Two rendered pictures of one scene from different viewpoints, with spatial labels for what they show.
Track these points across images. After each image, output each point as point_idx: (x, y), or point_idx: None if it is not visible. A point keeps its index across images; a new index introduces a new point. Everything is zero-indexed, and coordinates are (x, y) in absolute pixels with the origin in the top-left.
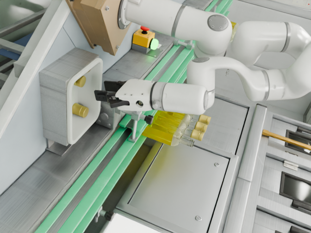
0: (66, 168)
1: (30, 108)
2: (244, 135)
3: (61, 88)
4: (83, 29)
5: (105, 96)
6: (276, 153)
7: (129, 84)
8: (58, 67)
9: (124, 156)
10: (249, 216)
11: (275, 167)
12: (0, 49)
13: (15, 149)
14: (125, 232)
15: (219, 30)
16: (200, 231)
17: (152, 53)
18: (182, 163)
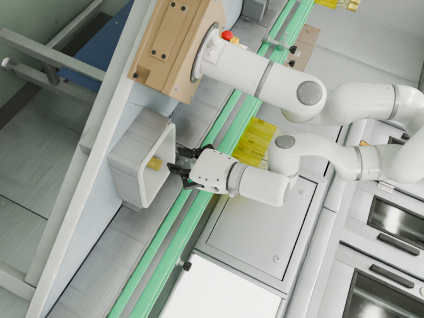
0: (143, 228)
1: (101, 188)
2: None
3: (132, 173)
4: (151, 88)
5: (179, 173)
6: None
7: (204, 159)
8: (126, 146)
9: (201, 207)
10: (329, 253)
11: (367, 188)
12: (62, 68)
13: (91, 224)
14: (203, 276)
15: (310, 105)
16: (277, 274)
17: None
18: None
